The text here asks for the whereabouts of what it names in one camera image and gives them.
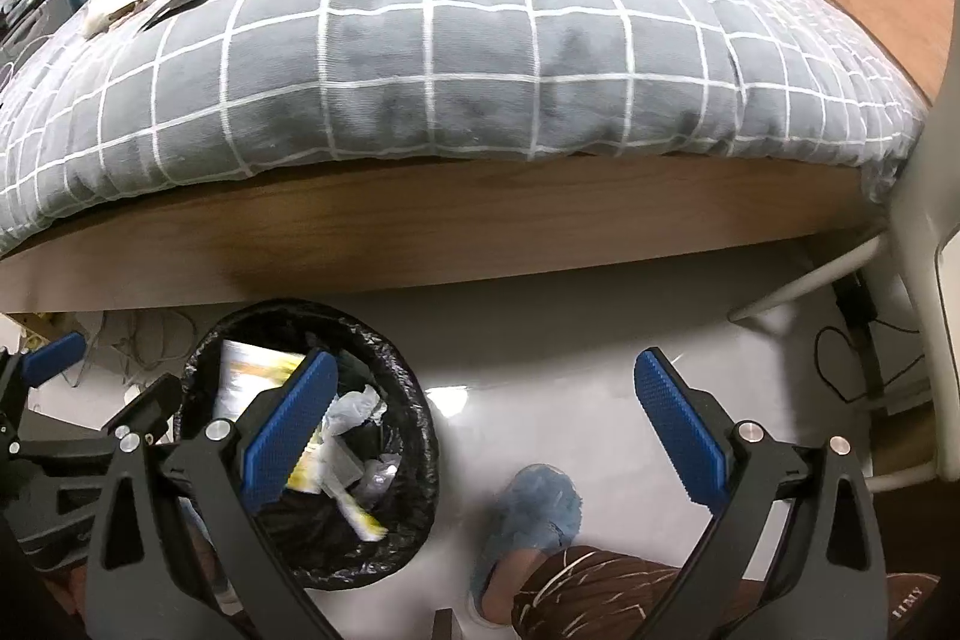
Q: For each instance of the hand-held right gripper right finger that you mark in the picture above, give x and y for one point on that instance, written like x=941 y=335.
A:
x=679 y=430

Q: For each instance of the small snack wrapper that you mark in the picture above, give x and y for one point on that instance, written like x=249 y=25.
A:
x=364 y=520

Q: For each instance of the small white box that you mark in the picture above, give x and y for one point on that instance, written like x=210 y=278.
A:
x=337 y=464

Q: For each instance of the white chair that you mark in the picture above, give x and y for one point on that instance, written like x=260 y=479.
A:
x=930 y=235

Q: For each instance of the wooden bed frame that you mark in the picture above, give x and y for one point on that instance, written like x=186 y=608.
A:
x=450 y=235

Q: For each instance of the grey checked blanket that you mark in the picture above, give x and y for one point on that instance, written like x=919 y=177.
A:
x=450 y=48

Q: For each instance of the white tissue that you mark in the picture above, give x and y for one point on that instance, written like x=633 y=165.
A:
x=352 y=411

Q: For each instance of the yellow rice cracker packet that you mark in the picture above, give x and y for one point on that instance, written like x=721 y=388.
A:
x=247 y=377

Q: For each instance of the black trash bin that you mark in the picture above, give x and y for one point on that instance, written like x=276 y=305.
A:
x=405 y=400

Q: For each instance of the blue fluffy slipper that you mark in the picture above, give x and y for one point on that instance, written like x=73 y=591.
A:
x=532 y=505

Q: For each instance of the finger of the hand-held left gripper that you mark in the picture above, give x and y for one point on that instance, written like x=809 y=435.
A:
x=150 y=407
x=52 y=359

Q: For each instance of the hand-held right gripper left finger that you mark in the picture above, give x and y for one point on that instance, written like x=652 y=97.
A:
x=289 y=430

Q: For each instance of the grey suitcase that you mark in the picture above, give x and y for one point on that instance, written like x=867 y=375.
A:
x=37 y=10

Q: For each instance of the clear bag with white mask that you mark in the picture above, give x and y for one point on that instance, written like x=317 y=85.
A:
x=101 y=18

